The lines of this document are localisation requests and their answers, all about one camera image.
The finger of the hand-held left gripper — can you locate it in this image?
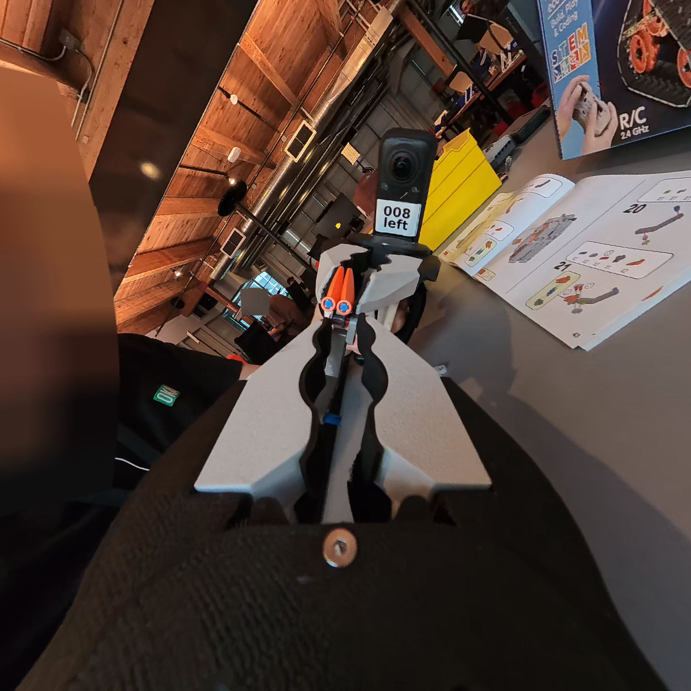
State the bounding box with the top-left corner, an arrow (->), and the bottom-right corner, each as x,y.
314,242 -> 363,325
353,254 -> 425,316

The blue toy robot box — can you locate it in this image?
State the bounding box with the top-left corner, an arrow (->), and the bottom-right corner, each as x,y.
536,0 -> 691,161

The grey bent toy beam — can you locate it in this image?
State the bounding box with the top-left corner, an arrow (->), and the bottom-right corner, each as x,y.
323,316 -> 358,427

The open white instruction manual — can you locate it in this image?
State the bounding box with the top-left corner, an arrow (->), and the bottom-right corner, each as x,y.
440,172 -> 691,352

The person's black shirt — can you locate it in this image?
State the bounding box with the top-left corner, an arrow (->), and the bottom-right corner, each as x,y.
0,332 -> 244,691

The black round ceiling fixture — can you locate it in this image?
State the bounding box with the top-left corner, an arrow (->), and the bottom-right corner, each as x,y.
217,180 -> 248,217

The yellow plastic bin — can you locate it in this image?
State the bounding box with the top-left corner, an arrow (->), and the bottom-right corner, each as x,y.
418,128 -> 503,252

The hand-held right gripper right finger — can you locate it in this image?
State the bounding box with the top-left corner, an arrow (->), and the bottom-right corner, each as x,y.
351,319 -> 493,523

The silver ventilation duct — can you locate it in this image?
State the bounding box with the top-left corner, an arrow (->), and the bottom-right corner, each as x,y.
208,8 -> 395,281

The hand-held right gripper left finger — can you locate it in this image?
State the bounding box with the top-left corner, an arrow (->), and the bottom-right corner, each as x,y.
194,321 -> 333,523

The grey plastic device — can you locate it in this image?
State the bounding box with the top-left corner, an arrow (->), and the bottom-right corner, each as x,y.
484,135 -> 523,169

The grey desk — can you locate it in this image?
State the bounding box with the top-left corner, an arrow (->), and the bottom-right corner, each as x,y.
238,108 -> 691,691

